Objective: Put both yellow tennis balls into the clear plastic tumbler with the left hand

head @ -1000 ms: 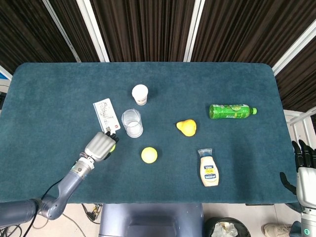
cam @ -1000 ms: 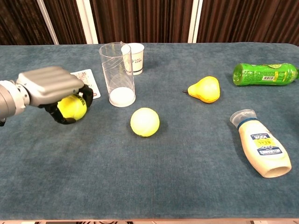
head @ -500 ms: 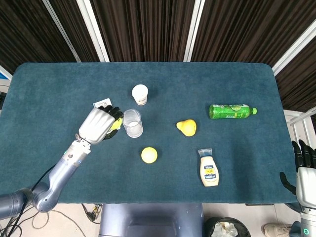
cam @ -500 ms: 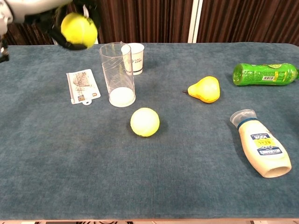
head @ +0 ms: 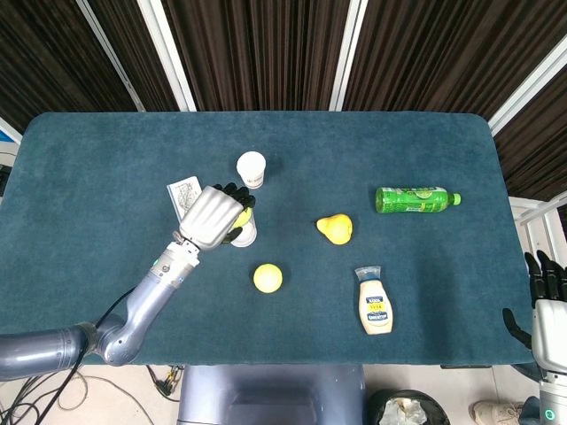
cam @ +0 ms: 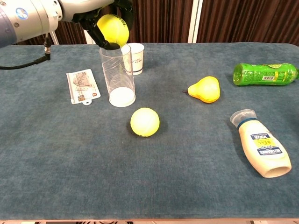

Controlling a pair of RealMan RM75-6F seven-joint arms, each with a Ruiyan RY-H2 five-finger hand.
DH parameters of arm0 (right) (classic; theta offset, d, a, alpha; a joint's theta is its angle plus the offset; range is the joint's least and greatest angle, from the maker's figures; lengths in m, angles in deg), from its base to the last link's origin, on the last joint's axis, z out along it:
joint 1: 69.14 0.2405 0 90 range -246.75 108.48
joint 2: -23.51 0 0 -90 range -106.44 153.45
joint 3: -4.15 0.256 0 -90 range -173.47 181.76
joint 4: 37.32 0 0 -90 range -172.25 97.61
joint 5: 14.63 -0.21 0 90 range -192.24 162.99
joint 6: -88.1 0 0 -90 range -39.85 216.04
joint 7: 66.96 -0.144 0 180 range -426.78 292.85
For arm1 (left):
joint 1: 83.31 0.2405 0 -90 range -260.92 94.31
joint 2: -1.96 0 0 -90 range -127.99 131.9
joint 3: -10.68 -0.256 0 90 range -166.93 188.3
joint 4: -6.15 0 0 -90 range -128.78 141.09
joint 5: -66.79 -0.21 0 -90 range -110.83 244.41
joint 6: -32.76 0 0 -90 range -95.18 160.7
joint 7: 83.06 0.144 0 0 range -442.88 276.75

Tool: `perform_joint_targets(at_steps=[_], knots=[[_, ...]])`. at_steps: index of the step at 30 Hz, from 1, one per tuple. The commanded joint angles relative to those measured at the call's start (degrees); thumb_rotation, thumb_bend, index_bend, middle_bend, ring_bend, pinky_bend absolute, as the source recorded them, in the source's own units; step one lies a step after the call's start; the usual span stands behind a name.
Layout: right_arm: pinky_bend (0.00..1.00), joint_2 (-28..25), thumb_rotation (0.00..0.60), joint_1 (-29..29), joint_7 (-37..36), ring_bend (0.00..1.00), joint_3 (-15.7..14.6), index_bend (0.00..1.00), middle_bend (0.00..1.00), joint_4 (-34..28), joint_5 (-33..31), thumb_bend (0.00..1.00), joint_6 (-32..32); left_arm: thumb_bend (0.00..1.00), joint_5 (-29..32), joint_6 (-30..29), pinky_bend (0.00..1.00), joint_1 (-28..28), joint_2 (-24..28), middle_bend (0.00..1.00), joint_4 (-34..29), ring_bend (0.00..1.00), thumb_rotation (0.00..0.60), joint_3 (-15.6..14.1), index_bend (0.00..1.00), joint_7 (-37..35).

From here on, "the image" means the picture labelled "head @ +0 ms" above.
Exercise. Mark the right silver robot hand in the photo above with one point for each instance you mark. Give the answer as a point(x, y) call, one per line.
point(549, 327)

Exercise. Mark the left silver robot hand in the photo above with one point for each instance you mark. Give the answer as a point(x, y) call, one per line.
point(208, 217)

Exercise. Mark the plain yellow tennis ball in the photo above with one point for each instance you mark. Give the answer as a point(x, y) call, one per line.
point(268, 278)

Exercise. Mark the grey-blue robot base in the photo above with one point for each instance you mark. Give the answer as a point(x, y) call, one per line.
point(270, 394)

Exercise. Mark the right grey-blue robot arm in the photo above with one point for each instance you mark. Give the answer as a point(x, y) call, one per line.
point(553, 398)

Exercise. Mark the clear plastic tube container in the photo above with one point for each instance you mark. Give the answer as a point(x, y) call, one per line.
point(247, 237)

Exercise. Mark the white printed card package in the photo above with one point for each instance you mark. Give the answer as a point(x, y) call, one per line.
point(181, 195)

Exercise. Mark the white paper cup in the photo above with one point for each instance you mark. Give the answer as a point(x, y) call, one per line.
point(251, 168)

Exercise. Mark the beige shoe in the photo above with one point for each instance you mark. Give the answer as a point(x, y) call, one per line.
point(496, 411)

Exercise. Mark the white metal shelf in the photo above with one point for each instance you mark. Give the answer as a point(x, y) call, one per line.
point(531, 212)

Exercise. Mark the teal table cloth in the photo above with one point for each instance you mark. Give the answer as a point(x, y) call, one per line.
point(310, 141)

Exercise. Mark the yellow pear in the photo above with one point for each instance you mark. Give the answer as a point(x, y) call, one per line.
point(336, 228)

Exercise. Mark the black trash bin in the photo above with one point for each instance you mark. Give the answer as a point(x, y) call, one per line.
point(407, 407)

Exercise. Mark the power strip with plugs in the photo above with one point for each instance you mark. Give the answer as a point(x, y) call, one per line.
point(167, 383)

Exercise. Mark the brown pleated curtain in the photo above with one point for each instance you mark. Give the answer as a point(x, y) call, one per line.
point(266, 53)

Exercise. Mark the cream mayonnaise squeeze bottle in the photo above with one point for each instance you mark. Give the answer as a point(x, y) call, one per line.
point(375, 310)

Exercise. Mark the green plastic drink bottle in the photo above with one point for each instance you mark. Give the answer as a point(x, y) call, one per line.
point(412, 199)

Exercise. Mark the blue and white board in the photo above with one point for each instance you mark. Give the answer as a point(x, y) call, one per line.
point(8, 133)

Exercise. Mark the wide white frame pole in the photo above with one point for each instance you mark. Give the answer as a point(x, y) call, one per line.
point(527, 84)
point(347, 53)
point(166, 53)

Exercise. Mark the thin grey-white frame pole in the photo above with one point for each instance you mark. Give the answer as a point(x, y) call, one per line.
point(111, 55)

